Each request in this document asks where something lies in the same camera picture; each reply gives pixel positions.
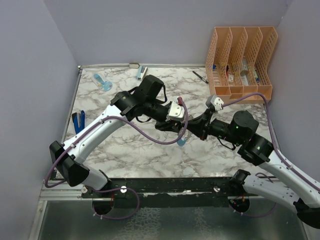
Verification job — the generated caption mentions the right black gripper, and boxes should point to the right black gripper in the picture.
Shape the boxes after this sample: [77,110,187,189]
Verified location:
[181,108,243,146]

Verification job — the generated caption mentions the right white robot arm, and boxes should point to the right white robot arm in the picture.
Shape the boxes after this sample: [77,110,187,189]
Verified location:
[187,109,320,229]

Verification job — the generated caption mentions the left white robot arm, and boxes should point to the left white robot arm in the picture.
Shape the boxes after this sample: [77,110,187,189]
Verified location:
[49,75,188,198]

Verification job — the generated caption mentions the black pen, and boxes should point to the black pen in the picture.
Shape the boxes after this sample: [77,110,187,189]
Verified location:
[192,71,209,84]

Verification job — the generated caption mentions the light blue white stapler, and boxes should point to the light blue white stapler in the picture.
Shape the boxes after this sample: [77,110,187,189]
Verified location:
[137,65,148,81]

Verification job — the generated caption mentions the items in organizer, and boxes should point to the items in organizer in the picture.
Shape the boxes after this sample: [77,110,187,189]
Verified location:
[226,56,249,86]

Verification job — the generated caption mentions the orange desk file organizer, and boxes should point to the orange desk file organizer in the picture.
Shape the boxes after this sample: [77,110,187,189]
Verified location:
[205,26,278,104]

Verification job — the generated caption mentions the blue packaged item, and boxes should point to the blue packaged item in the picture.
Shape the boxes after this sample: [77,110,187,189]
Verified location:
[93,73,113,92]

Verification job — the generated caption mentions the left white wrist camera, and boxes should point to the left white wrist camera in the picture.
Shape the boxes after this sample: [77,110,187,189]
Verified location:
[166,101,188,122]

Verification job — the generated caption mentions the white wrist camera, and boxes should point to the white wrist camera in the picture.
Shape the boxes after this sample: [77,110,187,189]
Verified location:
[205,94,224,122]
[166,101,188,122]

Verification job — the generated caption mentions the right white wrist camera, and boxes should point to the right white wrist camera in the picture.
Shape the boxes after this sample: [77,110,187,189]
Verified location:
[205,94,224,122]

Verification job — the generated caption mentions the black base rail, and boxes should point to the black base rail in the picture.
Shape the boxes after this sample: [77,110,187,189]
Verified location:
[81,177,251,208]

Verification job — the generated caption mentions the beige wall clip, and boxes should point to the beige wall clip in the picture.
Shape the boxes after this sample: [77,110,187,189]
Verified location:
[128,62,140,69]

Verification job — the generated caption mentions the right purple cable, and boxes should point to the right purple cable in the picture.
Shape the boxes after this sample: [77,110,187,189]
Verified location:
[219,92,320,217]

